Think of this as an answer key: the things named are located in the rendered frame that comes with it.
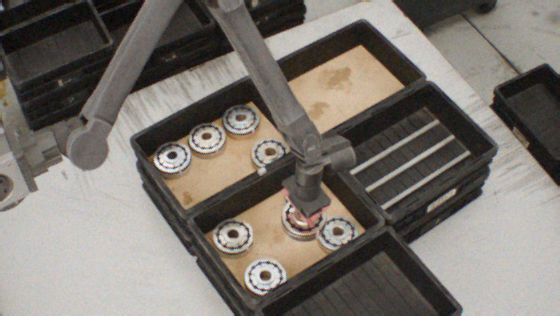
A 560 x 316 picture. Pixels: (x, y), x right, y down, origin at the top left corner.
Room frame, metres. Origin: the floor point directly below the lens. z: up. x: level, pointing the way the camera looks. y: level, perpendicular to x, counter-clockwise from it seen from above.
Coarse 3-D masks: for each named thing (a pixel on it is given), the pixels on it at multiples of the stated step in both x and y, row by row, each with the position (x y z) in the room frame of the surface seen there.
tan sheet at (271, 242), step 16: (256, 208) 1.12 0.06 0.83; (272, 208) 1.12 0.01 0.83; (336, 208) 1.12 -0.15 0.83; (256, 224) 1.07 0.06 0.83; (272, 224) 1.07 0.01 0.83; (208, 240) 1.03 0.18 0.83; (256, 240) 1.03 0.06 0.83; (272, 240) 1.03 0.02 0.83; (288, 240) 1.02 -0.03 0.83; (256, 256) 0.98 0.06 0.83; (272, 256) 0.98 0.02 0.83; (288, 256) 0.98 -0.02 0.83; (304, 256) 0.98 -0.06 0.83; (320, 256) 0.98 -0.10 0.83; (240, 272) 0.93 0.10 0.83; (288, 272) 0.93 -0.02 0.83
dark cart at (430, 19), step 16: (400, 0) 2.57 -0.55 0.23; (416, 0) 2.46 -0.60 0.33; (432, 0) 2.51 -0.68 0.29; (448, 0) 2.56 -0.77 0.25; (464, 0) 2.61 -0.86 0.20; (480, 0) 2.65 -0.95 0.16; (496, 0) 2.77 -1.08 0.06; (416, 16) 2.47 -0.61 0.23; (432, 16) 2.52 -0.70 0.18; (448, 16) 2.56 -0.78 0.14
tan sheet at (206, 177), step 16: (272, 128) 1.39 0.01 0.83; (240, 144) 1.33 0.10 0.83; (192, 160) 1.28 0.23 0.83; (208, 160) 1.28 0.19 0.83; (224, 160) 1.28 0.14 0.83; (240, 160) 1.28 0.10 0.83; (192, 176) 1.23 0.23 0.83; (208, 176) 1.23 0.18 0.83; (224, 176) 1.23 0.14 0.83; (240, 176) 1.22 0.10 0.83; (176, 192) 1.18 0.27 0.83; (192, 192) 1.18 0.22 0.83; (208, 192) 1.17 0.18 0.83
